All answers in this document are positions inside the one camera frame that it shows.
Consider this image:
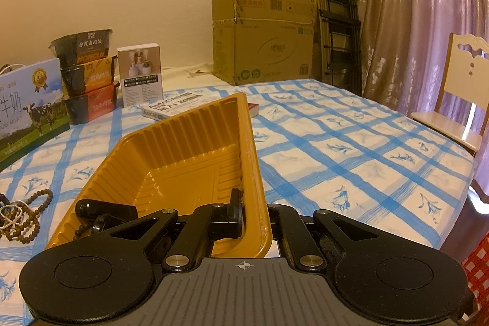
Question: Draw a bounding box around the yellow-label food bowl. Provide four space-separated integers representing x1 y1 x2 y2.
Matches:
60 56 119 97

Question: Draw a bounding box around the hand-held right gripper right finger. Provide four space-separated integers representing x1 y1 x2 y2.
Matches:
267 204 406 270

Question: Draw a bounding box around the yellow plastic tray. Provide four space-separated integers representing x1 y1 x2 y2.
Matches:
45 92 273 258

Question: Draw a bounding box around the red-label food bowl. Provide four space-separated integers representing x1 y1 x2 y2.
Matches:
64 81 121 125

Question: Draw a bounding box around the brown bead necklace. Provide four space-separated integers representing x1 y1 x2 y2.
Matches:
0 189 54 246

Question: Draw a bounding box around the blue checked tablecloth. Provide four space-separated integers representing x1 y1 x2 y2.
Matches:
0 79 476 315

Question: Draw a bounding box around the black folding ladder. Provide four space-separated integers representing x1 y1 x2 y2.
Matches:
311 0 363 95

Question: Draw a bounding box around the milk carton box with cows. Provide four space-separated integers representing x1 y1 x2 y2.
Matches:
0 58 70 171

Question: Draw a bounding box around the brown cardboard box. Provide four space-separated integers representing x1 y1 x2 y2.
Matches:
212 0 318 86

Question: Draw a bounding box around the white paperback book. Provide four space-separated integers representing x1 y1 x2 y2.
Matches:
141 93 226 120

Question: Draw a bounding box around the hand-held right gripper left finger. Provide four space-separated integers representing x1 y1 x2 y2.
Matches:
92 189 245 272

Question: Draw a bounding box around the small white product box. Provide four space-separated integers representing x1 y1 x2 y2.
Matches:
117 42 164 107

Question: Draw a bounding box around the cream wooden chair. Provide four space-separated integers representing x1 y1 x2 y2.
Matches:
410 33 489 159

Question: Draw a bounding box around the red checked cloth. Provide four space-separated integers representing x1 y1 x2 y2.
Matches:
460 244 489 323

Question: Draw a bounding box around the white pearl necklace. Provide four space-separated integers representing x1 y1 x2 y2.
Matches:
0 202 29 229

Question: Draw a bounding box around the black hair clip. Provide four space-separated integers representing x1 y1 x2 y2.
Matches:
72 198 139 240

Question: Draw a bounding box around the dark-label food bowl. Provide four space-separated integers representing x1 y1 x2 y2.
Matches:
50 29 115 67

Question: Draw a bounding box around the mauve patterned curtain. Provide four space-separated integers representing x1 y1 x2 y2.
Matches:
351 0 489 128

